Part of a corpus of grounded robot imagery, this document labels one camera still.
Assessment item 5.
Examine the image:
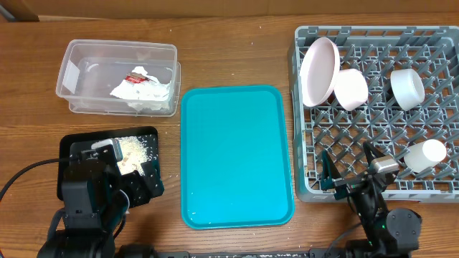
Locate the pile of white rice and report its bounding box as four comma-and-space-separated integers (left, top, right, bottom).
118, 136, 148, 176

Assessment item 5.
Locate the clear plastic bin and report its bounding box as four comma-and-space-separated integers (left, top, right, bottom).
56, 39, 181, 117

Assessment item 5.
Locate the grey-green ceramic bowl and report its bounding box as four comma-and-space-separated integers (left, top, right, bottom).
390, 69, 425, 110

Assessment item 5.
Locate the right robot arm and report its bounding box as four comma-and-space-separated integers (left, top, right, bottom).
320, 142, 422, 257

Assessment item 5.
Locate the large white plate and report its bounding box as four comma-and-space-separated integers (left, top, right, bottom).
299, 37, 340, 108

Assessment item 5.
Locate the black tray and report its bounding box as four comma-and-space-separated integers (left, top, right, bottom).
57, 125, 161, 209

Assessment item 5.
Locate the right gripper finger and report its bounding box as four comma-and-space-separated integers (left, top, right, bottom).
320, 150, 342, 190
363, 141, 385, 161

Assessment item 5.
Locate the grey dish rack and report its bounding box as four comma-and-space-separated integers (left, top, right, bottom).
288, 26, 458, 203

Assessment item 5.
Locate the small white cup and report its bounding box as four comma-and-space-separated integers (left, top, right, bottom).
404, 139, 447, 173

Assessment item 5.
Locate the white napkin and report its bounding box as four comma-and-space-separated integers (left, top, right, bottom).
110, 66, 172, 111

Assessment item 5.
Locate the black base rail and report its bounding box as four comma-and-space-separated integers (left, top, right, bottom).
114, 243, 359, 258

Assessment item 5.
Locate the teal plastic tray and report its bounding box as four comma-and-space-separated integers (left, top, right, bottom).
180, 85, 295, 229

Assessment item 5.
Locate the red snack wrapper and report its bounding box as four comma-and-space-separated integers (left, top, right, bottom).
125, 72, 149, 84

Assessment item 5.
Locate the pink bowl with crumbs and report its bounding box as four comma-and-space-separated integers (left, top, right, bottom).
334, 69, 369, 111

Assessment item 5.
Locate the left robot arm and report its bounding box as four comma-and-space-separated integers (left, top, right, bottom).
38, 145, 164, 258

